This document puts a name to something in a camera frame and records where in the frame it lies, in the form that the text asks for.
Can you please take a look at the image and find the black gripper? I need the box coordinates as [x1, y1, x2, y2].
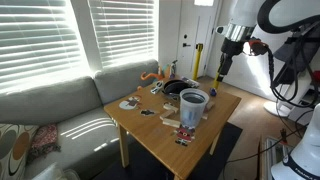
[218, 37, 247, 76]

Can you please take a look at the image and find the light wooden block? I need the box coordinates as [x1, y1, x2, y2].
[163, 101, 179, 113]
[203, 99, 216, 114]
[159, 109, 176, 121]
[162, 118, 182, 129]

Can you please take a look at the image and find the small striped packet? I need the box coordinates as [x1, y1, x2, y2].
[181, 76, 200, 89]

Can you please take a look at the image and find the white door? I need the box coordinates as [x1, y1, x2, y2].
[174, 0, 223, 79]

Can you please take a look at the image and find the white round stand base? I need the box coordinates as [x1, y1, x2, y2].
[263, 99, 293, 118]

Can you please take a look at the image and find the white toy package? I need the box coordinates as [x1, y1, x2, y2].
[150, 79, 165, 95]

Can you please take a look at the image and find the orange octopus plush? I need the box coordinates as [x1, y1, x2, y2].
[137, 64, 172, 91]

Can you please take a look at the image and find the dark grey equipment box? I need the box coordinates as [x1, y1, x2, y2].
[273, 23, 320, 88]

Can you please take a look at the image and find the flat Santa figure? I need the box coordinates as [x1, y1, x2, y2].
[173, 124, 197, 147]

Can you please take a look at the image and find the small dark flat figure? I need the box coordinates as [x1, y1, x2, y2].
[139, 108, 157, 117]

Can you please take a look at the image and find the wooden square table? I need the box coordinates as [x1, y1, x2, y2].
[103, 78, 243, 180]

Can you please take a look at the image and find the flat snowman figure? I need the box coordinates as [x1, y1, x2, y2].
[118, 95, 143, 111]

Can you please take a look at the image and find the white window blind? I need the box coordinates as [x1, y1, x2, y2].
[88, 0, 159, 68]
[0, 0, 91, 91]

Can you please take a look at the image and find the dark rug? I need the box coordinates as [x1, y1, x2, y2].
[93, 121, 244, 180]

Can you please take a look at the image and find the grey fabric sofa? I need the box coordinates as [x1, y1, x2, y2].
[0, 59, 160, 180]

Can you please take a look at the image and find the red patterned cloth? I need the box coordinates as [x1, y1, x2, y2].
[26, 123, 62, 164]

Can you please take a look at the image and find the clear plastic container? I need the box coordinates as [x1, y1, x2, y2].
[31, 162, 81, 180]

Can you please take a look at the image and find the circle patterned pillow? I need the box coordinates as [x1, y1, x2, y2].
[0, 123, 40, 180]

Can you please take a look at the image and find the yellow post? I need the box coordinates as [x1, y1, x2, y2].
[192, 43, 204, 82]
[213, 71, 225, 91]

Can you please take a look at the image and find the black door handle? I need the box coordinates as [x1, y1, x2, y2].
[182, 33, 192, 48]

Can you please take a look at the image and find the black cable bundle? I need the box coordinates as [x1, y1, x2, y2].
[264, 19, 320, 109]

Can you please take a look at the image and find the black floor cable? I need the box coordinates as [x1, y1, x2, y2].
[223, 109, 316, 168]

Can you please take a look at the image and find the metal rack frame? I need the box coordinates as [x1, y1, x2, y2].
[258, 134, 291, 180]

